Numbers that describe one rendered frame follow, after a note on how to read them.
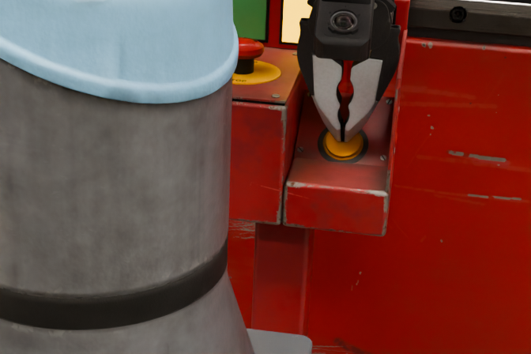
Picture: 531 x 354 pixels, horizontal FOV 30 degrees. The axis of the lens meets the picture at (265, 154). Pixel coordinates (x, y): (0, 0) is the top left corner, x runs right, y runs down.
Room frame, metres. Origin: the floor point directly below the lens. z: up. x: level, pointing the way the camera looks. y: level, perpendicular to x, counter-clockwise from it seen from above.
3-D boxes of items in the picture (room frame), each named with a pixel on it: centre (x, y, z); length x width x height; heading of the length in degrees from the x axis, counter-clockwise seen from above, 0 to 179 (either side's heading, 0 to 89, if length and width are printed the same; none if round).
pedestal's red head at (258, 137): (0.88, -0.02, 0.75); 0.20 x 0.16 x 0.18; 81
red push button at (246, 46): (0.88, 0.03, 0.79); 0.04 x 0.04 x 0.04
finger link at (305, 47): (0.86, -0.05, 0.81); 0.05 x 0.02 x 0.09; 81
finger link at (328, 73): (0.88, -0.06, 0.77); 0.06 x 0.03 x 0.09; 171
